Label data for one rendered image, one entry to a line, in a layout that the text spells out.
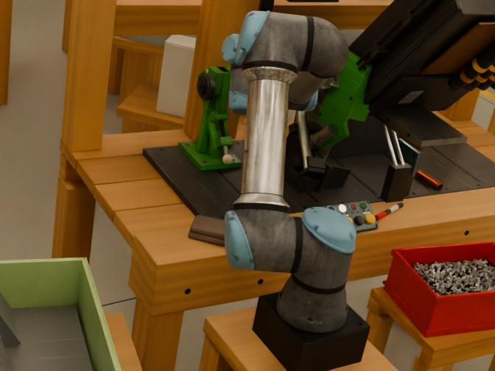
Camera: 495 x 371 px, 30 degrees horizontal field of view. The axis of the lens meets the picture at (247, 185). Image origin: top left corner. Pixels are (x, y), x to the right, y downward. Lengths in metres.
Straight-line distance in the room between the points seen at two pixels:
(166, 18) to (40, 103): 2.46
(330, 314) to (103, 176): 0.85
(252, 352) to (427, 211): 0.83
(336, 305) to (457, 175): 1.05
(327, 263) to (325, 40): 0.46
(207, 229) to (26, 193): 2.03
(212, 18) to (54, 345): 1.10
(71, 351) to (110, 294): 1.64
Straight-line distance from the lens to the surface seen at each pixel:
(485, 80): 2.53
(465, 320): 2.31
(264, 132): 1.87
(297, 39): 1.91
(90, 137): 2.61
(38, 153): 4.52
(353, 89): 2.50
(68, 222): 2.73
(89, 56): 2.51
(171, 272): 2.16
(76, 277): 2.03
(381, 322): 2.41
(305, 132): 2.58
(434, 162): 2.93
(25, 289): 2.03
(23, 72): 5.42
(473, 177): 2.90
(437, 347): 2.26
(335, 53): 1.95
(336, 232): 1.84
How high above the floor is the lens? 2.06
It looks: 27 degrees down
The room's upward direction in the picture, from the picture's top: 11 degrees clockwise
